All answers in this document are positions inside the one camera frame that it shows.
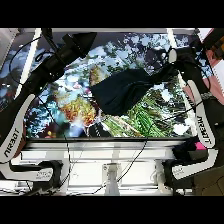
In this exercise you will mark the black garment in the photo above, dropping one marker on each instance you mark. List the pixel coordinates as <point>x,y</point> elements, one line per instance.
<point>185,150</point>

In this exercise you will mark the silver frame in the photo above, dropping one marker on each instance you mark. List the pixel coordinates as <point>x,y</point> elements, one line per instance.
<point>113,166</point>

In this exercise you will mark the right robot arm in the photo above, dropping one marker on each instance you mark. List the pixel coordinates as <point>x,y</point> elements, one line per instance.
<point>203,126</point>

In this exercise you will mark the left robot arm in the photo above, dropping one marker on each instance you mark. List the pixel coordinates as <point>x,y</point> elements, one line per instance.
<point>15,133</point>

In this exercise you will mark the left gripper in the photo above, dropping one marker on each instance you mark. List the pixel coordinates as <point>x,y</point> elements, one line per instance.
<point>78,43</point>

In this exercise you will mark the blue jeans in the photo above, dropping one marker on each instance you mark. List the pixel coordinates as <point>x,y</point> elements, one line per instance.
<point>123,91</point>

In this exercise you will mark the pink garment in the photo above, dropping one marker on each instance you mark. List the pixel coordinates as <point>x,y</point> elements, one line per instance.
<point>200,146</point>

